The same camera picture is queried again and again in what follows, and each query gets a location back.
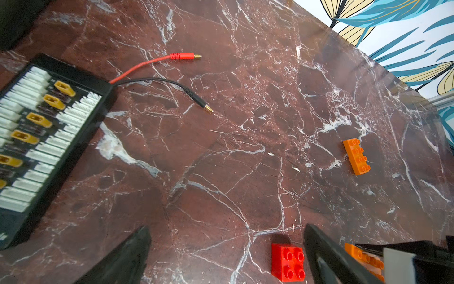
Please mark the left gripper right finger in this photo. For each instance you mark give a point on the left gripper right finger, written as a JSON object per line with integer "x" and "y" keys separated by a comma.
{"x": 331, "y": 264}

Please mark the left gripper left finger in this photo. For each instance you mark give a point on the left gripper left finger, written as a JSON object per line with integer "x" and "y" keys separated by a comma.
{"x": 125, "y": 264}

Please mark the orange lego brick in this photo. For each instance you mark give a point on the orange lego brick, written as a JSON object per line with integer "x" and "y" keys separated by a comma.
{"x": 371, "y": 262}
{"x": 356, "y": 156}

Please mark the red square lego brick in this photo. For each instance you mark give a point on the red square lego brick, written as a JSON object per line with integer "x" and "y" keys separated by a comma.
{"x": 287, "y": 263}

